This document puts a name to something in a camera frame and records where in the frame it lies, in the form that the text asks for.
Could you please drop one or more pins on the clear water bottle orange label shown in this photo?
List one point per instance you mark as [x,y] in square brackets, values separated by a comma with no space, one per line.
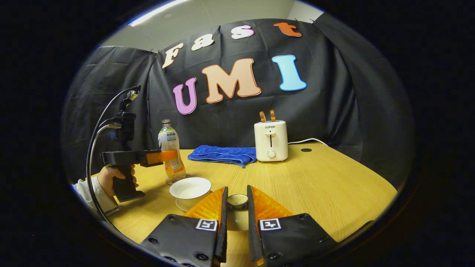
[169,141]

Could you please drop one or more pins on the white teacup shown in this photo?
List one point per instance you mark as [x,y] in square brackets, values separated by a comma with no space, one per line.
[191,189]

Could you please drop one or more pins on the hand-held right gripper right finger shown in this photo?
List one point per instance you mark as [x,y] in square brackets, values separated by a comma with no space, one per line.
[251,237]

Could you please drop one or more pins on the cream toaster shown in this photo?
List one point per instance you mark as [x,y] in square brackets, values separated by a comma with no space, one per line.
[271,142]

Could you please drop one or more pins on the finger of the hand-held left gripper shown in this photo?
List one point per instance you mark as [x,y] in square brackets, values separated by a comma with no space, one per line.
[159,157]

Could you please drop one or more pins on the blue folded towel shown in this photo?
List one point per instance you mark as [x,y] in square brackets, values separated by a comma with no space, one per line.
[222,154]

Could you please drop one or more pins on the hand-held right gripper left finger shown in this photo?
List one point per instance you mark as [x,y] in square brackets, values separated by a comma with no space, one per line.
[222,237]

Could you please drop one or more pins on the toast slice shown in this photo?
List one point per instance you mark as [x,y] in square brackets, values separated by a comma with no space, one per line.
[262,116]
[272,115]

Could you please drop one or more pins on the black backdrop cloth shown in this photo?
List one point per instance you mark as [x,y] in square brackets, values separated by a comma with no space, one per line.
[334,92]

